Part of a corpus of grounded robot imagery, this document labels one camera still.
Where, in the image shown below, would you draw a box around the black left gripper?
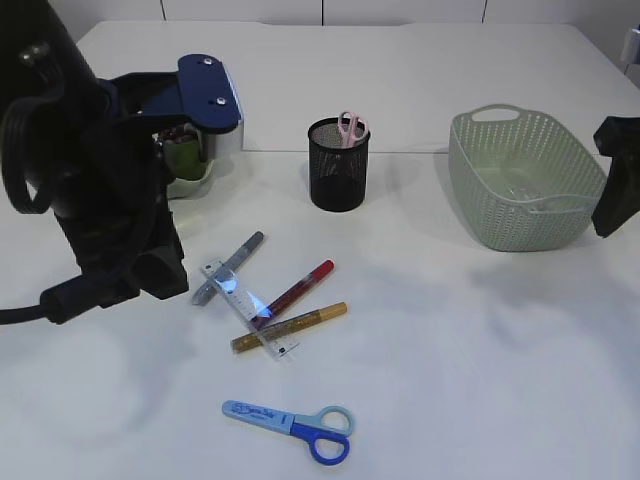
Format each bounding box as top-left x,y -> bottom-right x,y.
49,73 -> 188,310

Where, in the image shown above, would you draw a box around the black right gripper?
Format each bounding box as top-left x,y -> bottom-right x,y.
591,116 -> 640,238

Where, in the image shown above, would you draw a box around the purple grape bunch with leaves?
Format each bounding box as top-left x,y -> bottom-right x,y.
158,125 -> 206,181

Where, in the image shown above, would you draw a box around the clear plastic sheet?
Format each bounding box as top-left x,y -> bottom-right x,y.
494,182 -> 544,203

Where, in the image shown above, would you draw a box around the pink scissors with sheath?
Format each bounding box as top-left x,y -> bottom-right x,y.
337,111 -> 369,149

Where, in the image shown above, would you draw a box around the blue scissors with sheath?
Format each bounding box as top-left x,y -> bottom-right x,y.
221,400 -> 355,466

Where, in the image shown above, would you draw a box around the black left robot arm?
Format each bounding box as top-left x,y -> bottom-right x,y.
1,1 -> 188,324

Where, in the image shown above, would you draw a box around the green wavy glass plate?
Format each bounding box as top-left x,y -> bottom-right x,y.
162,141 -> 213,200

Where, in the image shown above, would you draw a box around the green plastic woven basket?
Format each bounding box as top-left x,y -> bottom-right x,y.
448,104 -> 607,252

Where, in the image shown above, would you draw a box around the silver glitter pen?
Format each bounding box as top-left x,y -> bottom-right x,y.
191,231 -> 264,307

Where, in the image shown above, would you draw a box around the gold glitter pen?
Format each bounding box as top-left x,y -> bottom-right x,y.
231,302 -> 348,354

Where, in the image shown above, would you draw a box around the clear plastic ruler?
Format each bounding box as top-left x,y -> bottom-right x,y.
200,258 -> 300,360

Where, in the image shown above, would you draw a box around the red glitter pen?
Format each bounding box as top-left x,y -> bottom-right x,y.
251,259 -> 335,330

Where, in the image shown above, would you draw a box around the black mesh pen holder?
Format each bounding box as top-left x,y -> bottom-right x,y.
308,115 -> 371,213

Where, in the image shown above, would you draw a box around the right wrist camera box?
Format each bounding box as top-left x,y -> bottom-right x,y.
620,27 -> 640,65

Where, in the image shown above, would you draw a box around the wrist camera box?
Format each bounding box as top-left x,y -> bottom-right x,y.
177,54 -> 244,158
620,27 -> 640,65

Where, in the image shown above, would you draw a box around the black cable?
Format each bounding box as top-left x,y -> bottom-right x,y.
0,94 -> 146,327

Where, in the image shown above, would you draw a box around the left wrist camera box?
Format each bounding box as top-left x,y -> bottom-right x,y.
177,54 -> 244,158

